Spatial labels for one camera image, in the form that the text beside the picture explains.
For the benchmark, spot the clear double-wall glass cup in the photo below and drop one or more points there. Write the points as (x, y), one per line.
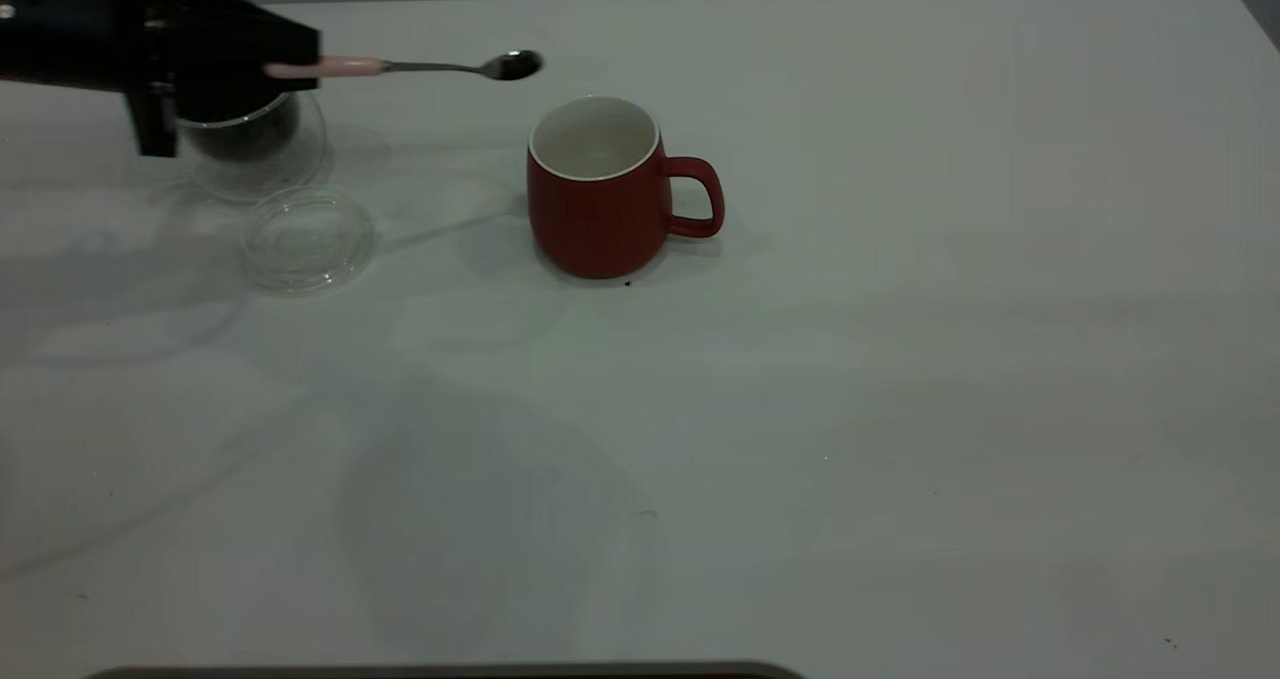
(255, 174)

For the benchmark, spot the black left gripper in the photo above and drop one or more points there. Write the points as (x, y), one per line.
(120, 29)

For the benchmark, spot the red ceramic mug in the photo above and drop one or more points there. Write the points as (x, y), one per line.
(600, 224)

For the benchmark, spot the clear glass lid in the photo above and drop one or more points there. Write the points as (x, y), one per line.
(308, 244)

